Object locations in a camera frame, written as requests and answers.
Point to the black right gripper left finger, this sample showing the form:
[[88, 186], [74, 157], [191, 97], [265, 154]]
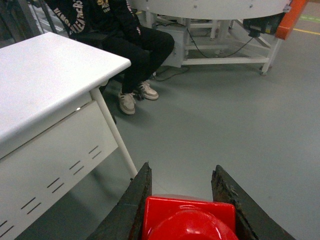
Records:
[[125, 220]]

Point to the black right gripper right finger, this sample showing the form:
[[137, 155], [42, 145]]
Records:
[[251, 221]]

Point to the red toy block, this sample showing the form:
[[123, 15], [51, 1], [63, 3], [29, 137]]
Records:
[[177, 217]]

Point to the white desk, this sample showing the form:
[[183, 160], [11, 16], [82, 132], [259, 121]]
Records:
[[55, 126]]

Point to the orange machine panel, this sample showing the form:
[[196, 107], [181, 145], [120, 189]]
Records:
[[290, 19]]

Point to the seated person in black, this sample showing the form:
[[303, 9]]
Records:
[[146, 48]]

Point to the white machine frame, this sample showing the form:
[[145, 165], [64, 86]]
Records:
[[213, 32]]

